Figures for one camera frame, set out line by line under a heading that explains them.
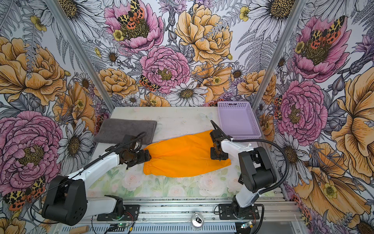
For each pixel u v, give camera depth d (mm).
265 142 512
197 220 606
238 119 1090
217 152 777
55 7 711
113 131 1026
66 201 413
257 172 470
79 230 676
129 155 661
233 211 736
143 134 806
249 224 715
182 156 923
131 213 735
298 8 720
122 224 713
